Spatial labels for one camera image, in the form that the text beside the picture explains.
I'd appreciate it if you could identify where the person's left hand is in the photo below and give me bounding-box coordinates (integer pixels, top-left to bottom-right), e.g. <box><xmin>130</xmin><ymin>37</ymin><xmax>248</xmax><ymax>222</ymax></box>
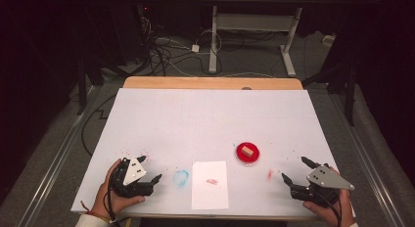
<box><xmin>90</xmin><ymin>159</ymin><xmax>147</xmax><ymax>220</ymax></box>

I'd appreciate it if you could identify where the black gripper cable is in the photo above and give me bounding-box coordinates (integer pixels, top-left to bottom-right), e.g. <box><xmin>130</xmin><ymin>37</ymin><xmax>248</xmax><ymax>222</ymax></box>
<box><xmin>312</xmin><ymin>187</ymin><xmax>344</xmax><ymax>227</ymax></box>
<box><xmin>106</xmin><ymin>159</ymin><xmax>130</xmax><ymax>227</ymax></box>

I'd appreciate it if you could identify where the red thread bracelet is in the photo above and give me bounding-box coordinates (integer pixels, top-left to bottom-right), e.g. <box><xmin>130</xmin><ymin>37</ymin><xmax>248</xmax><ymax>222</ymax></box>
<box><xmin>78</xmin><ymin>201</ymin><xmax>114</xmax><ymax>223</ymax></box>

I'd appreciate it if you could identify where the black floor cable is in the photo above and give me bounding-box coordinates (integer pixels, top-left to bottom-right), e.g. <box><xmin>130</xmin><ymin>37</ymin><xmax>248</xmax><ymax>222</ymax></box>
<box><xmin>80</xmin><ymin>94</ymin><xmax>117</xmax><ymax>158</ymax></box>

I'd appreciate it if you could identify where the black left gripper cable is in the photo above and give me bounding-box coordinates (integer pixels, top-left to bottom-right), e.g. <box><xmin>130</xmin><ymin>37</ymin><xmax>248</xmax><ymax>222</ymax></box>
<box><xmin>106</xmin><ymin>159</ymin><xmax>130</xmax><ymax>227</ymax></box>

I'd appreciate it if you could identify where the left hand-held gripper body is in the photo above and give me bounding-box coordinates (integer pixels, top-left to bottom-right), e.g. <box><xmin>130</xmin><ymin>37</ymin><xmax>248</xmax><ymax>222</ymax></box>
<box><xmin>109</xmin><ymin>156</ymin><xmax>155</xmax><ymax>199</ymax></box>

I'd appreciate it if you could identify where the round red ink pad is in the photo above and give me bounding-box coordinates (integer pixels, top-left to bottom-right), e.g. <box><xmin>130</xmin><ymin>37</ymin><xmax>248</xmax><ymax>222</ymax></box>
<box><xmin>235</xmin><ymin>141</ymin><xmax>261</xmax><ymax>166</ymax></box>

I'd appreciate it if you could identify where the metal floor rail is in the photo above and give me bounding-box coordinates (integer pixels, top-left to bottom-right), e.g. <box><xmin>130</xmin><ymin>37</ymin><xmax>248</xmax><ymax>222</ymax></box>
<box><xmin>327</xmin><ymin>91</ymin><xmax>407</xmax><ymax>227</ymax></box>
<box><xmin>13</xmin><ymin>85</ymin><xmax>101</xmax><ymax>227</ymax></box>

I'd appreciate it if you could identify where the wooden table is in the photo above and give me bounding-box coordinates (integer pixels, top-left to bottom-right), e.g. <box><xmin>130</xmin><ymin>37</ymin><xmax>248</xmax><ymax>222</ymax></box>
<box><xmin>81</xmin><ymin>75</ymin><xmax>327</xmax><ymax>222</ymax></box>

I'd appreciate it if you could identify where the person's right hand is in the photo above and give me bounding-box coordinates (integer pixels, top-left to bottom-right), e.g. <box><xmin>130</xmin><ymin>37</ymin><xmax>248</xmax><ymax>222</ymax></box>
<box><xmin>301</xmin><ymin>165</ymin><xmax>356</xmax><ymax>227</ymax></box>

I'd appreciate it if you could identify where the white paper sheet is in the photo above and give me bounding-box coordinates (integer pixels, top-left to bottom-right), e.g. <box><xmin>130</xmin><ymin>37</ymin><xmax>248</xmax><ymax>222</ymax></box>
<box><xmin>190</xmin><ymin>159</ymin><xmax>230</xmax><ymax>211</ymax></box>

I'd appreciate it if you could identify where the white-legged desk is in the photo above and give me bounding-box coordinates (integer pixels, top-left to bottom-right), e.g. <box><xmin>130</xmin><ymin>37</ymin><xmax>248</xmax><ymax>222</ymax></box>
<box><xmin>195</xmin><ymin>0</ymin><xmax>347</xmax><ymax>78</ymax></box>

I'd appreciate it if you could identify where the tangle of floor cables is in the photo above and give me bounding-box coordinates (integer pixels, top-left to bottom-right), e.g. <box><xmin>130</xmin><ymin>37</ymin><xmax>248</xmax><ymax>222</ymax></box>
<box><xmin>138</xmin><ymin>5</ymin><xmax>226</xmax><ymax>77</ymax></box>

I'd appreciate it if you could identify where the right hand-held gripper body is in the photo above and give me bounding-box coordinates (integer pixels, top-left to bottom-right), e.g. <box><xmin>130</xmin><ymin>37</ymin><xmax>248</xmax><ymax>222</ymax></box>
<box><xmin>288</xmin><ymin>164</ymin><xmax>355</xmax><ymax>209</ymax></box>

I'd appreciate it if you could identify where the black stand leg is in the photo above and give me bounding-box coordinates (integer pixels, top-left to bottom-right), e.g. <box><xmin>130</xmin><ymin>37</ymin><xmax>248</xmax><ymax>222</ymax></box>
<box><xmin>345</xmin><ymin>65</ymin><xmax>357</xmax><ymax>127</ymax></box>
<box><xmin>76</xmin><ymin>55</ymin><xmax>88</xmax><ymax>116</ymax></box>

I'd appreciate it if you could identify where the large white board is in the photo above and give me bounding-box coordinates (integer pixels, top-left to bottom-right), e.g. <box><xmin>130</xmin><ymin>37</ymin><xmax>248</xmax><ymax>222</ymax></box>
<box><xmin>70</xmin><ymin>87</ymin><xmax>337</xmax><ymax>218</ymax></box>

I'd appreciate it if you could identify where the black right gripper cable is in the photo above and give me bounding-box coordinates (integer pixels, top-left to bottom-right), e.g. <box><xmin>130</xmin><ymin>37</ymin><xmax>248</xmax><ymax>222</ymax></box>
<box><xmin>312</xmin><ymin>187</ymin><xmax>344</xmax><ymax>227</ymax></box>

